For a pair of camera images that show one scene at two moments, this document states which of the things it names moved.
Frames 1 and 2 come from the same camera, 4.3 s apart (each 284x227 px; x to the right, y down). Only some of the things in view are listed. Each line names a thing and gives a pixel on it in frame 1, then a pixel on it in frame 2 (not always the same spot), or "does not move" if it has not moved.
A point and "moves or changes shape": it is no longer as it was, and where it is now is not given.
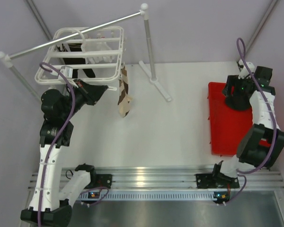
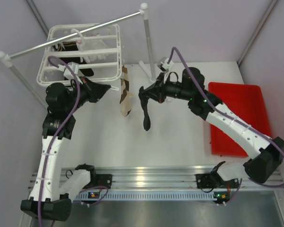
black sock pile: (239, 103) → (144, 97)
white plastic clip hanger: (86, 55) moves or changes shape
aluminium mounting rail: (170, 184) does not move
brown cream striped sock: (123, 83) does not move
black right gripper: (233, 81) → (157, 91)
